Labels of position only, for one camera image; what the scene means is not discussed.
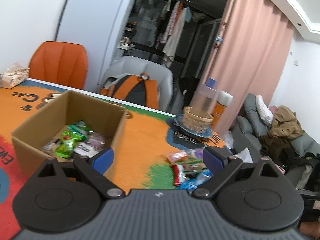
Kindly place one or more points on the wicker basket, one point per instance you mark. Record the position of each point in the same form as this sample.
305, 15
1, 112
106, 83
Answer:
195, 123

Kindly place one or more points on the blue plate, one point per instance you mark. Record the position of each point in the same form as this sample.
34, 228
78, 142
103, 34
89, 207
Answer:
203, 133

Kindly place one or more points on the patterned tissue pack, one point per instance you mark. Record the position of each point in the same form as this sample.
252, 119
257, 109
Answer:
15, 76

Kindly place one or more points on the orange grey backpack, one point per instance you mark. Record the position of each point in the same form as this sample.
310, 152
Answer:
132, 92

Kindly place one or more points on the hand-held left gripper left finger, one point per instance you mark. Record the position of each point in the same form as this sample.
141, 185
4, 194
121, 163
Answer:
102, 158

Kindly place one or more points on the clear bottle purple cap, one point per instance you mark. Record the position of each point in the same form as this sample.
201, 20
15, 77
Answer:
202, 102

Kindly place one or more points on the grey chair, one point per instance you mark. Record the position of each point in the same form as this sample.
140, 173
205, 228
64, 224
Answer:
140, 66

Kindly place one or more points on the white pillow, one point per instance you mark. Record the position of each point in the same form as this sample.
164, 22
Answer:
263, 110

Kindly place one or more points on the clear sandwich packet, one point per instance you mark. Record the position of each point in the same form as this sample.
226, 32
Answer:
96, 140

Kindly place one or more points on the pink curtain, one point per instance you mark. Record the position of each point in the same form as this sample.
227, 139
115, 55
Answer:
250, 42

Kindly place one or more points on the bright green snack packet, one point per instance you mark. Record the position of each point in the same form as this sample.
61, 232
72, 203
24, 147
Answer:
67, 145

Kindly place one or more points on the red white snack packet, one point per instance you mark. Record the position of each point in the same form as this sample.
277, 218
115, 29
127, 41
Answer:
178, 173

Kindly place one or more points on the white fridge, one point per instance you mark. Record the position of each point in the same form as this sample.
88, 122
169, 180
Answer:
95, 30

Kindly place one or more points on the grey sofa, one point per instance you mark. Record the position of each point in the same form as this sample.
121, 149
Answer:
250, 137

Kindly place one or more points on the cardboard box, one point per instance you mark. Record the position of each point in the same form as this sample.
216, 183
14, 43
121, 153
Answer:
32, 130

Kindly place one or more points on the small white plastic bag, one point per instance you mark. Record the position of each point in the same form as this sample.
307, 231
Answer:
227, 140

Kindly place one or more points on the purple snack packet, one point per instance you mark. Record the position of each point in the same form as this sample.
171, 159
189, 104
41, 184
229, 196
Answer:
196, 153

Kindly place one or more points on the brown jacket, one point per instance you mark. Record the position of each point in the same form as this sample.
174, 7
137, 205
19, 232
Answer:
285, 122

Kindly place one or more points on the orange spray can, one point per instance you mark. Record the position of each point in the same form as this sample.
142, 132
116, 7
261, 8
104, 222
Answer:
221, 107

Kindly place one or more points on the printed cat table mat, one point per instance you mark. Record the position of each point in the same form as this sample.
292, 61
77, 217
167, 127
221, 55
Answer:
140, 135

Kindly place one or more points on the white hanging garment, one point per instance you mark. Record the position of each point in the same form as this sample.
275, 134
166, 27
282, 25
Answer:
173, 40

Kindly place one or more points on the silver black snack packet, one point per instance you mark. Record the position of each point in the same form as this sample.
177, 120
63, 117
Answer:
83, 150

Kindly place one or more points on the curtain tieback toy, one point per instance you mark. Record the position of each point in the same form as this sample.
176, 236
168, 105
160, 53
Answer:
218, 40

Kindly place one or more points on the grey cushion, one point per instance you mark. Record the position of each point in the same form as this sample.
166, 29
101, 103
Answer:
250, 110

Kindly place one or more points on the dark green snack packet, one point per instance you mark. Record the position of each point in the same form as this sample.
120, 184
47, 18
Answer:
80, 127

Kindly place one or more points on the orange chair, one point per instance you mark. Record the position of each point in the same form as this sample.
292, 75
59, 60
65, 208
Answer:
57, 62

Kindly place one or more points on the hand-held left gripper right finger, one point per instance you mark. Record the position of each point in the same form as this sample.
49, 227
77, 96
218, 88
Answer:
212, 157

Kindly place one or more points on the patterned hanging garment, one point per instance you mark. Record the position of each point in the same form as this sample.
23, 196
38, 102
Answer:
166, 27

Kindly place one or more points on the orange red snack packet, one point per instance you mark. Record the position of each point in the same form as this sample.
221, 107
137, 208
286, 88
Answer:
176, 157

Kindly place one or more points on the black garment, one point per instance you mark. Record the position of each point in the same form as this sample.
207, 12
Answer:
187, 87

